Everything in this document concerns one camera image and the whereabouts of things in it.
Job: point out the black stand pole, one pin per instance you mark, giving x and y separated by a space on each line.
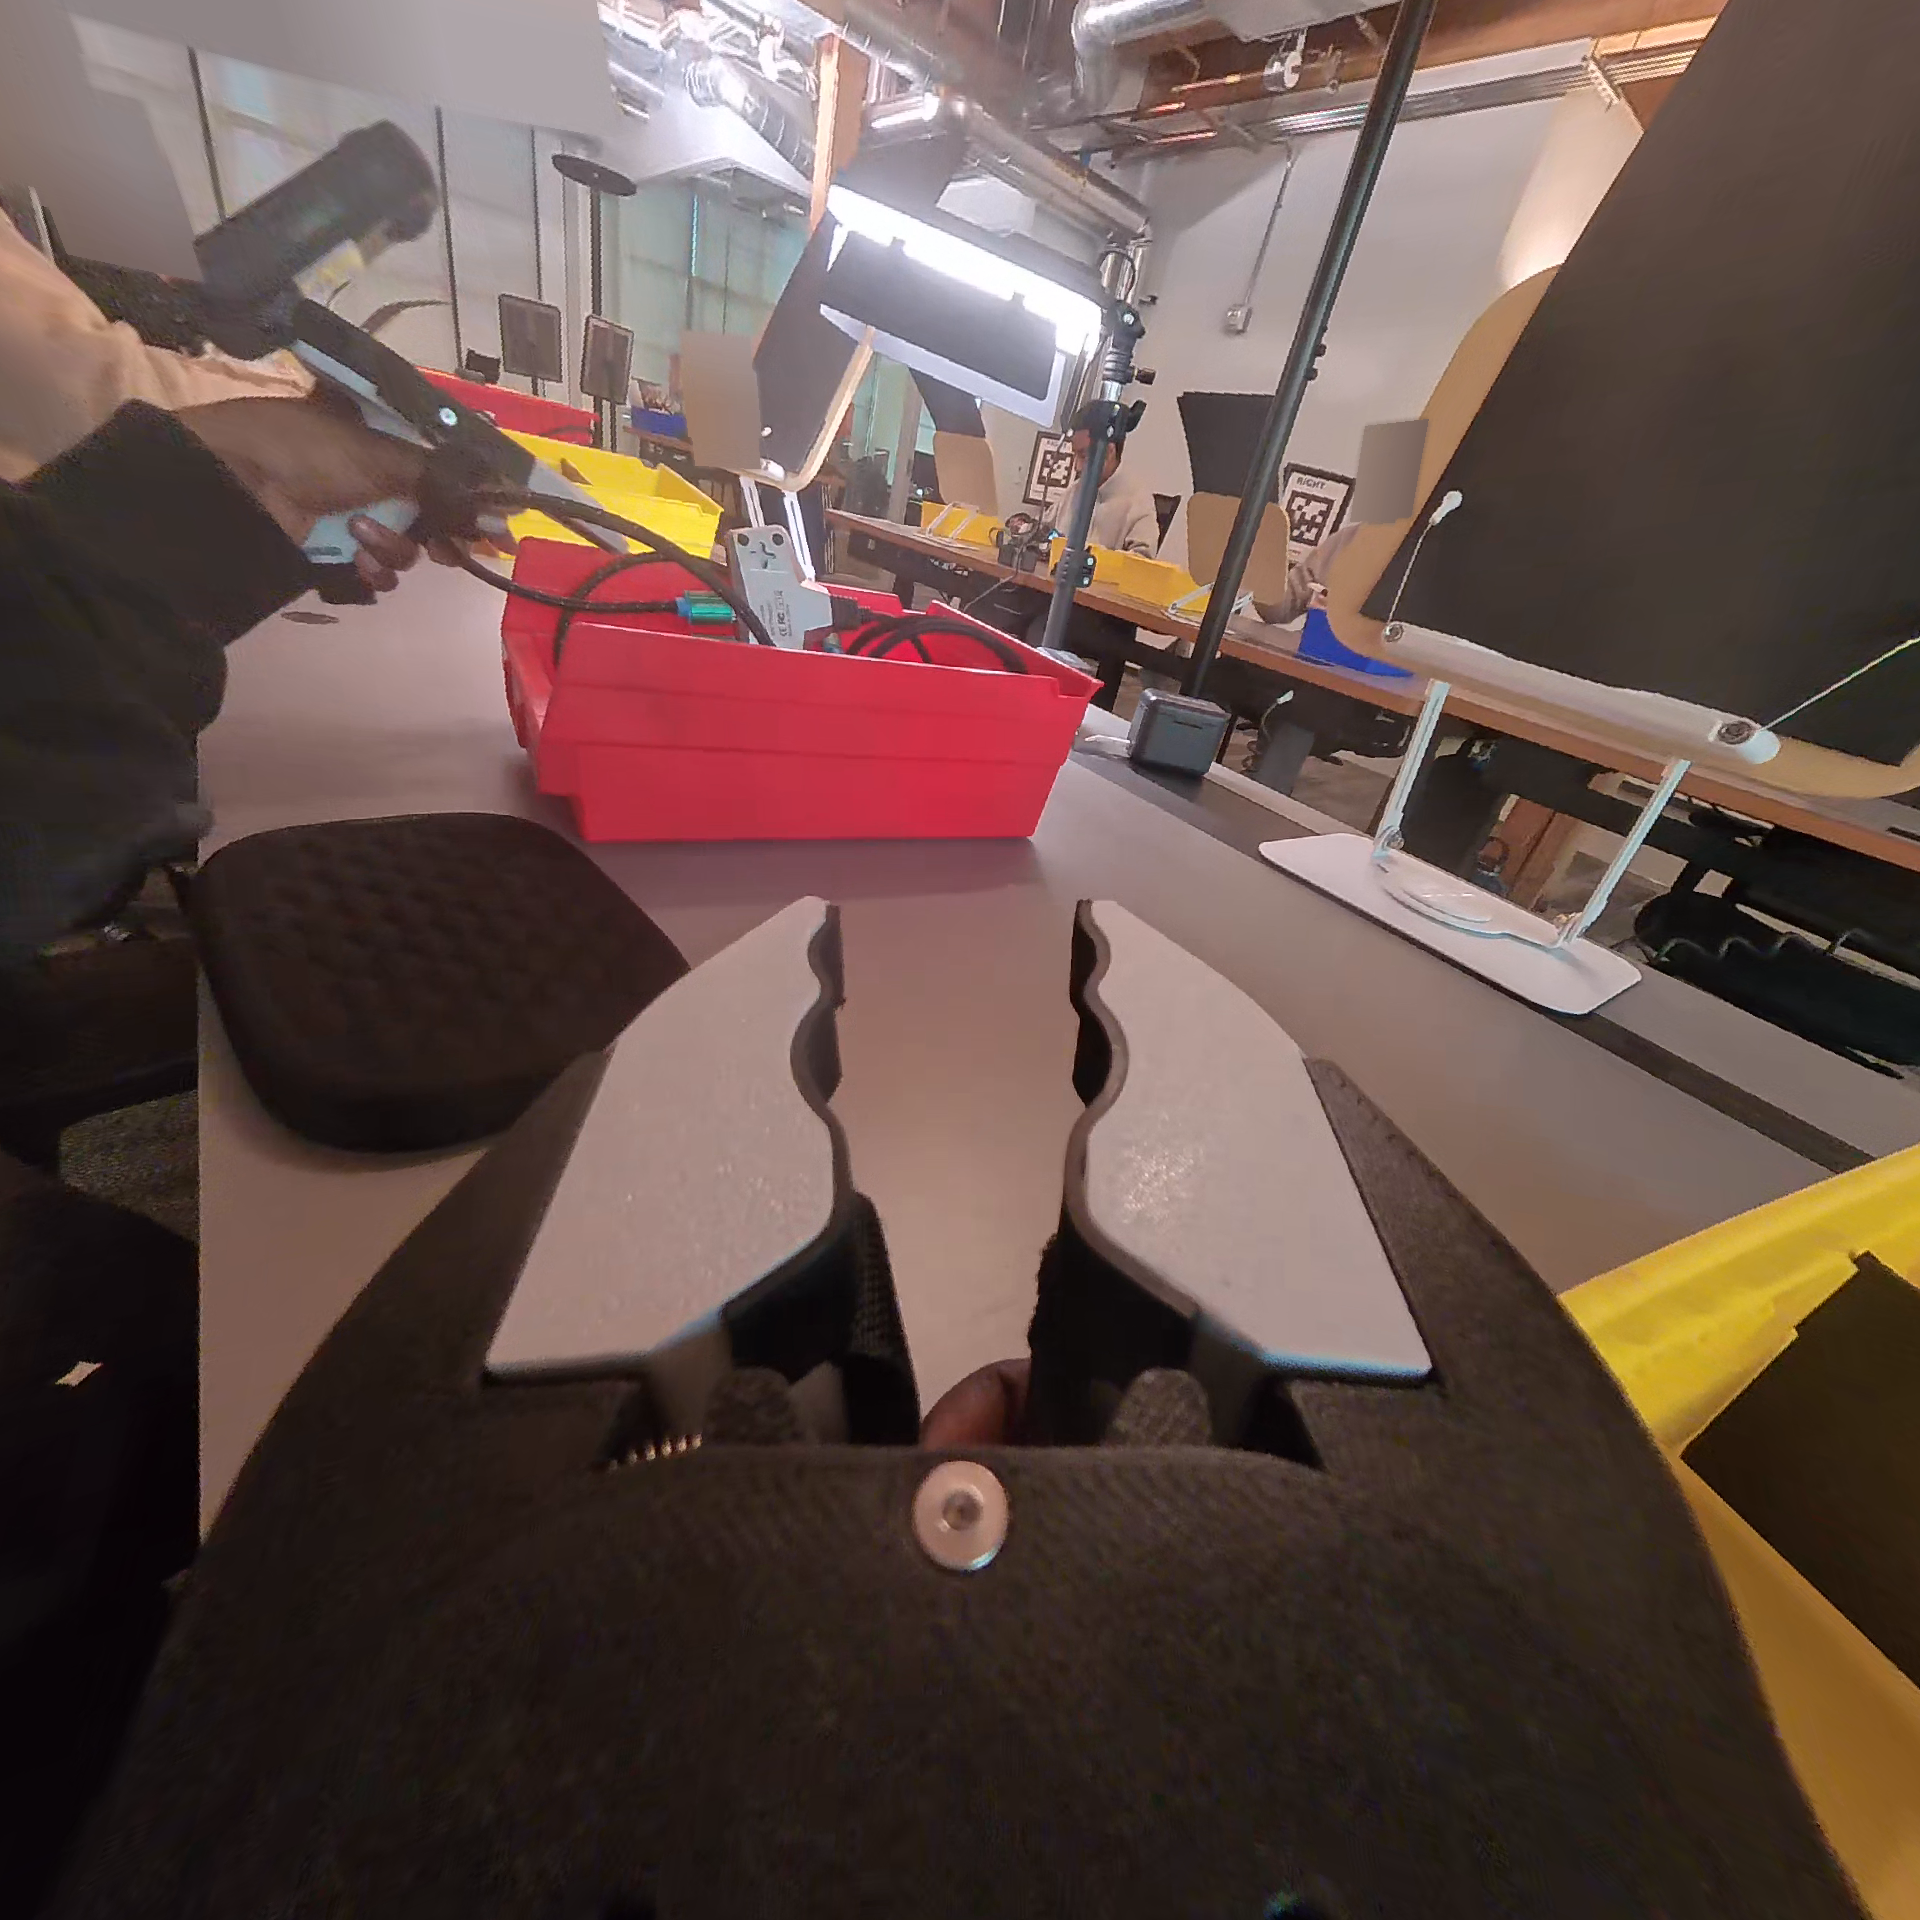
1306 343

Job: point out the yellow plastic bin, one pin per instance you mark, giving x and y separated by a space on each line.
631 486
961 524
1123 573
1828 1649

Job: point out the person's left hand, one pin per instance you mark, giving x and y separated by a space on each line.
323 463

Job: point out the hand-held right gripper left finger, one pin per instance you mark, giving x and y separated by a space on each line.
675 1169

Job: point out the small tag sign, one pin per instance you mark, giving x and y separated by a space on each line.
1317 506
1057 468

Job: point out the black faced plywood board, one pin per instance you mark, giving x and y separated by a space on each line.
1726 376

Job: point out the black bin divider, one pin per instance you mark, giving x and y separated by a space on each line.
1828 1425

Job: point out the white board stand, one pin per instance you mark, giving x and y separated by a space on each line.
1574 973

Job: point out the long wooden desk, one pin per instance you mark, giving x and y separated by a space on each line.
1261 642

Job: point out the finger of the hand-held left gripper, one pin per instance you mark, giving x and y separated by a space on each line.
566 490

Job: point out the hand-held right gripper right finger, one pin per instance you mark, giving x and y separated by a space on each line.
1228 1186

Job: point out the blue plastic object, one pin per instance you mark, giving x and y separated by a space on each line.
1349 654

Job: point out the silver ceiling duct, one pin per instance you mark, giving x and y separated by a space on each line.
1142 29

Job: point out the studio light panel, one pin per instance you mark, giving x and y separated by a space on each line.
961 302

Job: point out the small grey box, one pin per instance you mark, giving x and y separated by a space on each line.
1176 736

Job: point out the person's dark printed clothing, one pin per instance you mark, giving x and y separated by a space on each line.
90 1425

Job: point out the grey panel on stand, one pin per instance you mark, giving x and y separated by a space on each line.
608 358
528 336

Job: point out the black padded armrest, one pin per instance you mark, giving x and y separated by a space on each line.
420 973

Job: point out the metal light stand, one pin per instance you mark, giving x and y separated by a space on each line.
1070 597

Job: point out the person's left forearm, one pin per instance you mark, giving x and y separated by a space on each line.
118 597

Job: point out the black floor lamp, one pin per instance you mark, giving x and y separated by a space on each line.
594 175

